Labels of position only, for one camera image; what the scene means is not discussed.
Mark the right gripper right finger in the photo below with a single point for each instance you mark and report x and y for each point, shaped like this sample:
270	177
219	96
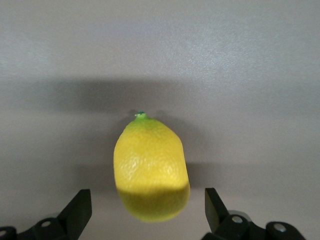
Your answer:
222	225

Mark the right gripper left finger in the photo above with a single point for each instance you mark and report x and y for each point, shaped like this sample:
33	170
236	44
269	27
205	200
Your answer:
72	220

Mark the yellow lemon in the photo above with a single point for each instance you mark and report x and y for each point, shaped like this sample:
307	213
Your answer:
150	170

